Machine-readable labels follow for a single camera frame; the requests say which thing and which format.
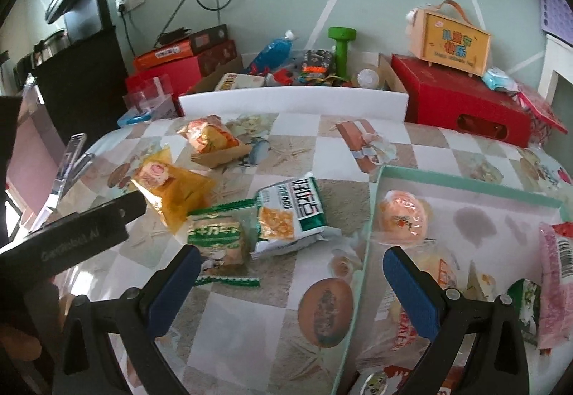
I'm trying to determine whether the black cabinet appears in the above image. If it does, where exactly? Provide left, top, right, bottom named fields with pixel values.
left=33, top=0, right=130, bottom=145

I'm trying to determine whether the white tray with mint rim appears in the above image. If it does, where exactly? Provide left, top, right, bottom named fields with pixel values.
left=331, top=166, right=573, bottom=395

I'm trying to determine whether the green white cracker packet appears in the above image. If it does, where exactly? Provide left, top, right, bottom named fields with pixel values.
left=251, top=177, right=329, bottom=259

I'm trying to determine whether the dark green snack packet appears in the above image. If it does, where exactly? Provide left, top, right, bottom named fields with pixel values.
left=506, top=279, right=542, bottom=346

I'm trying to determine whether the clear plastic box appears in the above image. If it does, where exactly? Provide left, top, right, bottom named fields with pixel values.
left=123, top=75, right=175, bottom=118

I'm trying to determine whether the person's left hand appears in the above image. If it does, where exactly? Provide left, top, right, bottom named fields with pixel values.
left=0, top=322, right=43, bottom=362

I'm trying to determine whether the red envelope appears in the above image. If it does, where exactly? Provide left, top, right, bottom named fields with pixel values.
left=517, top=88, right=569, bottom=136

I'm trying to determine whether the white round lid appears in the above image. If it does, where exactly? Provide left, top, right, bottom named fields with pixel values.
left=356, top=68, right=382, bottom=89

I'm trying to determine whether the silver kitchen appliance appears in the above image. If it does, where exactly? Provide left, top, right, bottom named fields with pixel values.
left=13, top=30, right=72, bottom=78

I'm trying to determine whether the light green bread packet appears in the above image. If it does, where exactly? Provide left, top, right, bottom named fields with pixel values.
left=186, top=206, right=251, bottom=270

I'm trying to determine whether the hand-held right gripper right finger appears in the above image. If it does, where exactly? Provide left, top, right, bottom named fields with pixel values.
left=382, top=245, right=531, bottom=395

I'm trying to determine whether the light blue packet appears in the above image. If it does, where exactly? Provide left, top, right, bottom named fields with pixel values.
left=481, top=67, right=520, bottom=92

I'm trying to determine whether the orange box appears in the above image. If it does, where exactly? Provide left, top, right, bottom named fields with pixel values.
left=133, top=39, right=194, bottom=70

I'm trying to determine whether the red gift box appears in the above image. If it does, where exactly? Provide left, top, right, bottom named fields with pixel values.
left=390, top=54, right=533, bottom=149

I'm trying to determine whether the large red box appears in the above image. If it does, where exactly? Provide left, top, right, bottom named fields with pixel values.
left=125, top=39, right=238, bottom=98

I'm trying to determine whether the red-brown snack packet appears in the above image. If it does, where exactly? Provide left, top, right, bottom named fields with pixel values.
left=358, top=366, right=462, bottom=395

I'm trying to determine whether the blue tissue packet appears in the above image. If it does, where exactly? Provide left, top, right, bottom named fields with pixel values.
left=117, top=111, right=153, bottom=129

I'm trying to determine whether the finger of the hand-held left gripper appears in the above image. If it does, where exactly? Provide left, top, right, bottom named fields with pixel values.
left=81, top=191, right=148, bottom=226

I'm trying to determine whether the cardboard box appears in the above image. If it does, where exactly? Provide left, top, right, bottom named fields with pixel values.
left=186, top=55, right=409, bottom=97

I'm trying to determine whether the white furniture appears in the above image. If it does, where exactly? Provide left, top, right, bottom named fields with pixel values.
left=537, top=34, right=573, bottom=98

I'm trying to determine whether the yellow carry box with handle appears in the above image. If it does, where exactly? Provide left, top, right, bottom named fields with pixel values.
left=406, top=0, right=492, bottom=77

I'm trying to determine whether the small red snack pack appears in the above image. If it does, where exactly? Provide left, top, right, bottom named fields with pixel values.
left=269, top=68, right=296, bottom=87

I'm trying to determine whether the colourful snack pack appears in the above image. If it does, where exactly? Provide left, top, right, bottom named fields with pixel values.
left=301, top=49, right=337, bottom=76

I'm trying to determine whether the blue drink bottle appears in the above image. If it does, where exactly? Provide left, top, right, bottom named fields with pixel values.
left=246, top=30, right=298, bottom=76

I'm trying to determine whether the orange snack packet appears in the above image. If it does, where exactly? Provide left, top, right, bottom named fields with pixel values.
left=177, top=116, right=252, bottom=168

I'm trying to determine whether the green torn wrapper strip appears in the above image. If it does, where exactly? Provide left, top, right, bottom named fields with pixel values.
left=194, top=274, right=261, bottom=288

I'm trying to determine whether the brown box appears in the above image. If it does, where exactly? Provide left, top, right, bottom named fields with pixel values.
left=189, top=24, right=229, bottom=53

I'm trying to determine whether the yellow snack packet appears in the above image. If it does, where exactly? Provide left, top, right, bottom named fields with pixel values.
left=130, top=145, right=218, bottom=235

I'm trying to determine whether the black power adapter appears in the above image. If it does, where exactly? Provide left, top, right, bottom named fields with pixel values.
left=157, top=25, right=191, bottom=45

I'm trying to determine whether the purple wall poster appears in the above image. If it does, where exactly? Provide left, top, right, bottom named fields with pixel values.
left=539, top=0, right=573, bottom=38

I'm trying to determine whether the pink snack packet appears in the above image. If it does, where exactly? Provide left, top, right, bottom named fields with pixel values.
left=535, top=222, right=573, bottom=355

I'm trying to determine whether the white snack box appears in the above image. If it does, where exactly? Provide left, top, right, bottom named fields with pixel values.
left=214, top=73, right=266, bottom=92

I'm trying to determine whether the green dumbbell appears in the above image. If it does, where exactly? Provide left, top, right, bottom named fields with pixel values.
left=328, top=27, right=357, bottom=80

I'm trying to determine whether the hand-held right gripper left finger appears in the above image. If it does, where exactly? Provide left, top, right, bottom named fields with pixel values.
left=60, top=244, right=202, bottom=395

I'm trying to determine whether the round orange pastry packet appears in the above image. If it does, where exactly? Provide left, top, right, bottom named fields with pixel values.
left=376, top=190, right=433, bottom=246

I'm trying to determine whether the clear acrylic organizer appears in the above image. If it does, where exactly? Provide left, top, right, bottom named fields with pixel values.
left=27, top=84, right=97, bottom=235

